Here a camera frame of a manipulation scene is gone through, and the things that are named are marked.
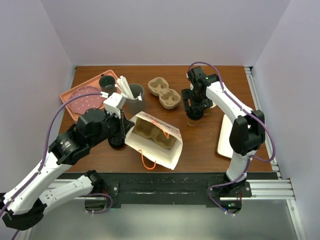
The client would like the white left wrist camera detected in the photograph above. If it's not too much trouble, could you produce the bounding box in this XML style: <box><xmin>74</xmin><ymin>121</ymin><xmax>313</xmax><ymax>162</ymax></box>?
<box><xmin>103</xmin><ymin>92</ymin><xmax>126</xmax><ymax>117</ymax></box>

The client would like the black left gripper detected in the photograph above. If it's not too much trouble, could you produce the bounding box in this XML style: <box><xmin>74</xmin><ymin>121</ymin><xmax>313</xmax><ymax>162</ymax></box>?
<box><xmin>88</xmin><ymin>107</ymin><xmax>135</xmax><ymax>148</ymax></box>

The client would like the grey cylindrical utensil holder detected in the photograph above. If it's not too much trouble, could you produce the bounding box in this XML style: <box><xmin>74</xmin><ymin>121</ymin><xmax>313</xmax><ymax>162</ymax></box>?
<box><xmin>125</xmin><ymin>83</ymin><xmax>146</xmax><ymax>116</ymax></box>

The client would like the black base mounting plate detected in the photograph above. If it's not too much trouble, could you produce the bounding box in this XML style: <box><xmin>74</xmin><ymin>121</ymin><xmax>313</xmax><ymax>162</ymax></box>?
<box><xmin>49</xmin><ymin>172</ymin><xmax>281</xmax><ymax>212</ymax></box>

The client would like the pink polka dot plate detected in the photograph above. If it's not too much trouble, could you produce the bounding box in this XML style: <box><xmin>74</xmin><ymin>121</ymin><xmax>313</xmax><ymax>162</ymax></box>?
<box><xmin>68</xmin><ymin>86</ymin><xmax>104</xmax><ymax>115</ymax></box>

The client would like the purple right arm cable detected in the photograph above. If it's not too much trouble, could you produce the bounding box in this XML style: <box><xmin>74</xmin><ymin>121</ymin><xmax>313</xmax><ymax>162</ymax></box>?
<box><xmin>187</xmin><ymin>61</ymin><xmax>277</xmax><ymax>216</ymax></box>

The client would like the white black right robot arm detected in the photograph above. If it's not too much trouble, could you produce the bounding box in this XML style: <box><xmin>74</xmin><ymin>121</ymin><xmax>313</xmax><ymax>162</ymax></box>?
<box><xmin>181</xmin><ymin>68</ymin><xmax>266</xmax><ymax>197</ymax></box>

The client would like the black plastic cup lid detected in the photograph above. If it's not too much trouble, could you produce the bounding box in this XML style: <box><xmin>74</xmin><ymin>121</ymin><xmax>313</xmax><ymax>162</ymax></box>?
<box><xmin>186</xmin><ymin>109</ymin><xmax>204</xmax><ymax>121</ymax></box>

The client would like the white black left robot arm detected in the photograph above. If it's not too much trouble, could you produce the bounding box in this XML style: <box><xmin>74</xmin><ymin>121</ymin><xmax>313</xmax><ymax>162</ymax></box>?
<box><xmin>0</xmin><ymin>108</ymin><xmax>135</xmax><ymax>231</ymax></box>

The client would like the cardboard two-cup carrier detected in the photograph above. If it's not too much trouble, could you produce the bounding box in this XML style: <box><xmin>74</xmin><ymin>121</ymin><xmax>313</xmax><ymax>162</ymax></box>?
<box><xmin>148</xmin><ymin>77</ymin><xmax>181</xmax><ymax>110</ymax></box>

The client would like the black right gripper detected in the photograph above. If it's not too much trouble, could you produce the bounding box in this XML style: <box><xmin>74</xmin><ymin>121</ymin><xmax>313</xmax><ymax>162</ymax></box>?
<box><xmin>181</xmin><ymin>87</ymin><xmax>213</xmax><ymax>112</ymax></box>

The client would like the brown paper coffee cup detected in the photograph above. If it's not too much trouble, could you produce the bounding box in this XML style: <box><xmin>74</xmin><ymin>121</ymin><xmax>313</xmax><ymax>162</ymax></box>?
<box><xmin>187</xmin><ymin>117</ymin><xmax>202</xmax><ymax>127</ymax></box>

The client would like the pink rectangular tray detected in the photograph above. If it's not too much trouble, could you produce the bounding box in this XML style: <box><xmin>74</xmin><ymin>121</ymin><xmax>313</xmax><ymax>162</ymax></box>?
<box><xmin>60</xmin><ymin>70</ymin><xmax>118</xmax><ymax>123</ymax></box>

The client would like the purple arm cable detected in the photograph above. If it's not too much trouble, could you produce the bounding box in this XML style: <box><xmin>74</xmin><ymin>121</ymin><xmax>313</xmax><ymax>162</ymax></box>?
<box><xmin>187</xmin><ymin>61</ymin><xmax>277</xmax><ymax>216</ymax></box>
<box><xmin>0</xmin><ymin>92</ymin><xmax>115</xmax><ymax>240</ymax></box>

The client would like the dark green mug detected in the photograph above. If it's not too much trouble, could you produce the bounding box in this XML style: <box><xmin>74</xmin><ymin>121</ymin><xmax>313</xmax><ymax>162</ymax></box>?
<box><xmin>98</xmin><ymin>74</ymin><xmax>117</xmax><ymax>95</ymax></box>

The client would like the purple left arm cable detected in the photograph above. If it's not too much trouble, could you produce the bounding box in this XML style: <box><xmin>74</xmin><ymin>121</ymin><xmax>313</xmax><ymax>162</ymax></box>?
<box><xmin>0</xmin><ymin>92</ymin><xmax>115</xmax><ymax>240</ymax></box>

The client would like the cream paper takeout bag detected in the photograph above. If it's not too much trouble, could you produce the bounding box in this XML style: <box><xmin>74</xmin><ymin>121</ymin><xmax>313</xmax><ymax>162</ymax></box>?
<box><xmin>125</xmin><ymin>111</ymin><xmax>183</xmax><ymax>170</ymax></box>

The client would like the white plastic stirrer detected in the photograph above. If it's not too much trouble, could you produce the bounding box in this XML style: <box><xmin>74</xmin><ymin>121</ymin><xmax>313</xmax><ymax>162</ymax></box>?
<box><xmin>137</xmin><ymin>92</ymin><xmax>143</xmax><ymax>101</ymax></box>

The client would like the white rectangular plate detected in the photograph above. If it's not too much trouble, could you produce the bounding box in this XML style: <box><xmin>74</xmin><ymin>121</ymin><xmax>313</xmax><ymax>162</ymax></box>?
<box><xmin>217</xmin><ymin>115</ymin><xmax>234</xmax><ymax>159</ymax></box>

